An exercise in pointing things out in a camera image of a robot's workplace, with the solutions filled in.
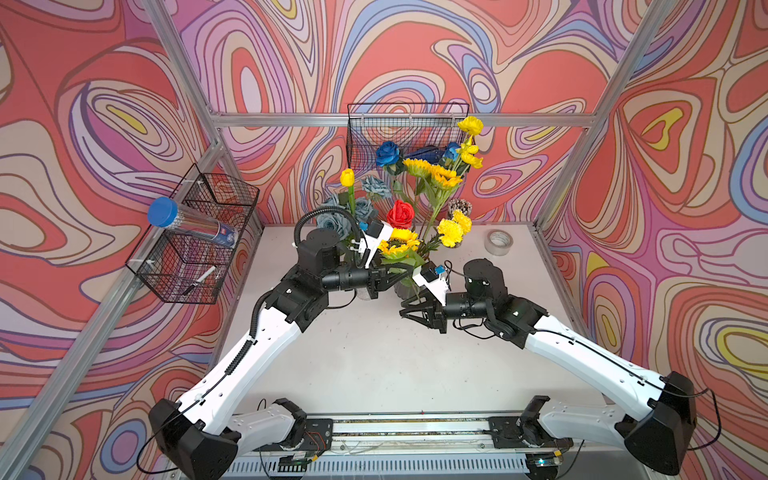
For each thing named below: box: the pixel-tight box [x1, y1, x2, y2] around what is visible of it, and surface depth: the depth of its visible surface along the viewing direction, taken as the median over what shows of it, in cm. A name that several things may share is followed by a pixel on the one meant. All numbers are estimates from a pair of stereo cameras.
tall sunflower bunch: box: [402, 158, 463, 192], surface depth 76 cm
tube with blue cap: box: [148, 196, 239, 248], surface depth 69 cm
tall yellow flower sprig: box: [456, 116, 485, 169], surface depth 73 cm
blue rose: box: [375, 141, 400, 167], surface depth 76 cm
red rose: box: [386, 199, 415, 229], surface depth 72 cm
